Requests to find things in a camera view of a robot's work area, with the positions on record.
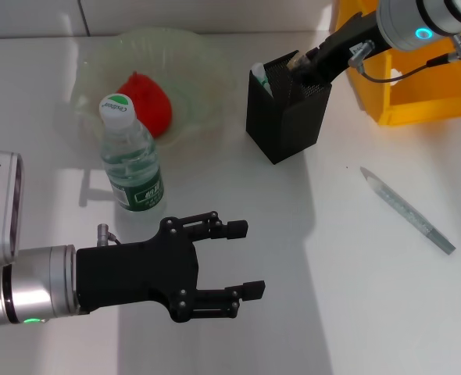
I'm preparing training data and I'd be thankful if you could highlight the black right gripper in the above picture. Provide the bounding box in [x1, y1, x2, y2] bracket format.
[298, 11, 391, 85]

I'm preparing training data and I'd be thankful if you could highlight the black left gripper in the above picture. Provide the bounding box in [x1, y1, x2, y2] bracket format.
[75, 211, 266, 323]

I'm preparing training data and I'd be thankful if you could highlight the green toothbrush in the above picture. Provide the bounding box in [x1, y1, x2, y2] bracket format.
[252, 62, 274, 97]

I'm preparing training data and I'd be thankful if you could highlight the clear green-label water bottle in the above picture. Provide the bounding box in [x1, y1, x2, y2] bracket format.
[98, 93, 166, 214]

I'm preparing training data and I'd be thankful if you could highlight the red orange fruit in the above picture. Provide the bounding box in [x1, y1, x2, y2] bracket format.
[116, 71, 173, 138]

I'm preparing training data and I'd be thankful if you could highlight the clear glitter pencil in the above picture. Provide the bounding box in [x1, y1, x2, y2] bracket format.
[359, 166, 456, 255]

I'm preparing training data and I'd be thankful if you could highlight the black mesh pen holder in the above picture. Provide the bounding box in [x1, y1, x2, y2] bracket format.
[245, 50, 333, 166]

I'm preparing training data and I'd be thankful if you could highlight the green glass fruit plate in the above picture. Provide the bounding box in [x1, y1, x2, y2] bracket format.
[70, 27, 239, 148]

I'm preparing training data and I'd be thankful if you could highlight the yellow plastic bin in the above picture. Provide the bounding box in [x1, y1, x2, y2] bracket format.
[334, 0, 461, 127]

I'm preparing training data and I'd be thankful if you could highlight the right arm connector cable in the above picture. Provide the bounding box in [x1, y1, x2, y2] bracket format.
[349, 34, 461, 83]

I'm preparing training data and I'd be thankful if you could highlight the arm connector cable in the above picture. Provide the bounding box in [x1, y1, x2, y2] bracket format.
[349, 34, 461, 83]
[97, 223, 122, 246]

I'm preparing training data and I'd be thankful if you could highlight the left arm connector cable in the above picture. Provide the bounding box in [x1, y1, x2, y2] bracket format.
[97, 223, 122, 246]

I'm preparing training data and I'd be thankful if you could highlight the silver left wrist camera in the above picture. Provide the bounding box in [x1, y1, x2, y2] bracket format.
[0, 150, 25, 266]

